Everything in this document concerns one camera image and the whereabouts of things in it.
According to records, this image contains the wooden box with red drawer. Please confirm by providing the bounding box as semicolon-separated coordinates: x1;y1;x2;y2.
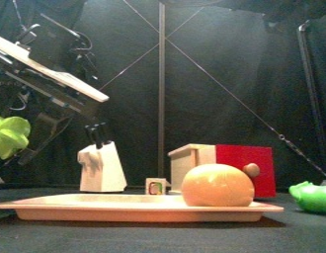
167;143;277;199

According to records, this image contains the yellow-green toy starfruit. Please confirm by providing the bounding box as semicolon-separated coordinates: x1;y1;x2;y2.
0;113;33;161

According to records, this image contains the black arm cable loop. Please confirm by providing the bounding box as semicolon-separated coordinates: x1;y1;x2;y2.
71;30;102;82

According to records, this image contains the black-handled toy knife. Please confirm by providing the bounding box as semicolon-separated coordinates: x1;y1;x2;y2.
89;126;104;150

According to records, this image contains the thin diagonal brace wire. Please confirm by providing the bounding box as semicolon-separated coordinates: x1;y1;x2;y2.
97;6;207;92
123;0;326;181

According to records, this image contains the green toy vegetable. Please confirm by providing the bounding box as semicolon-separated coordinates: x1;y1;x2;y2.
287;180;326;214

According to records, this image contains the black frame post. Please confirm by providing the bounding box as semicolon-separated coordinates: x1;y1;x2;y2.
295;19;326;177

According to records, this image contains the vertical metal frame pole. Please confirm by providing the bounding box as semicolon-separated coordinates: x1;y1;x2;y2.
158;1;167;179

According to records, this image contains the small wooden shape cube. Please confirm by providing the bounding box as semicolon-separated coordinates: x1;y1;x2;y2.
146;177;171;196

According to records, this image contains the white knife block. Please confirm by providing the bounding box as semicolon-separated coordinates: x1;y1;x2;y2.
76;140;130;193

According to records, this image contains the beige round toy food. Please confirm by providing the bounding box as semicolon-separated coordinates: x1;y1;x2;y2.
180;163;256;208

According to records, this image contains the pink rectangular plate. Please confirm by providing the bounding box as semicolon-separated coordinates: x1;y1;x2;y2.
0;193;285;223

